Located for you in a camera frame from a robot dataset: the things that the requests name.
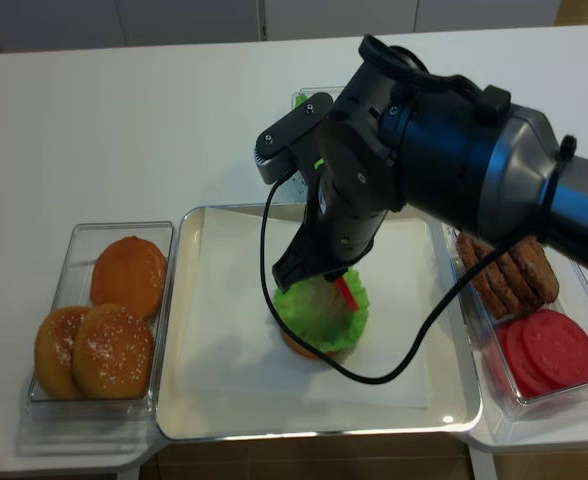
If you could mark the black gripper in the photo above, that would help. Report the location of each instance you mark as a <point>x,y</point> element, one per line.
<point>334,235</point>

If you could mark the red tomato slice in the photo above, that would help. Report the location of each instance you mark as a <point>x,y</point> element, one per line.
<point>498,355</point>
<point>557,348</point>
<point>347,295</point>
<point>529,382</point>

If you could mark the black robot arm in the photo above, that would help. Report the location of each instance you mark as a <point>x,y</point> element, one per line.
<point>400,136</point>

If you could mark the green lettuce leaf on bun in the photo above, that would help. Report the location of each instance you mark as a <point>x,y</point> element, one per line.
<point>316,311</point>

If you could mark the clear lettuce cheese container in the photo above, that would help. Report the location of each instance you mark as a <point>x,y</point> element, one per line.
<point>334,92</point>

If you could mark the bottom burger bun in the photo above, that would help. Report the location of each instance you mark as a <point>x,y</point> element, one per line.
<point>296,348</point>

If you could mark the white paper sheet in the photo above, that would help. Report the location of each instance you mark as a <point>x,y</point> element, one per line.
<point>232,344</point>

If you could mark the silver metal tray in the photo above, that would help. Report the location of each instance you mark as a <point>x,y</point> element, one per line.
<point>189,414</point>

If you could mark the plain bun half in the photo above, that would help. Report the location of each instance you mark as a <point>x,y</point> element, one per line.
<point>130,272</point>

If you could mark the brown meat patty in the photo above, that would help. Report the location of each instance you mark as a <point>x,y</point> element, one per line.
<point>502,289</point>
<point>467,254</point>
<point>515,279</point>
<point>533,264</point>

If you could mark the sesame bun front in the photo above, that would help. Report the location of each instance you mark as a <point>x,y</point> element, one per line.
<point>113,353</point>

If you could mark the sesame bun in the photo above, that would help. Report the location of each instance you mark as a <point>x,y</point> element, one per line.
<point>113,353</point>
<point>53,352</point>

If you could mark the clear bun container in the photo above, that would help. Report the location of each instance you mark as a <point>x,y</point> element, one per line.
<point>87,242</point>

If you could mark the red tomato slice back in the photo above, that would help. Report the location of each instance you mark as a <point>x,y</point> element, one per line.
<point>498,355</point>

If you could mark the sesame bun left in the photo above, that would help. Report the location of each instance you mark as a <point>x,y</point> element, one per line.
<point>53,352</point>

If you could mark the clear patty tomato container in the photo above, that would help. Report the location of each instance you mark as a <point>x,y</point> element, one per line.
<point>572,302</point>

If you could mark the red tomato slice front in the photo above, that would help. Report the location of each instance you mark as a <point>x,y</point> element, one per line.
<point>557,348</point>

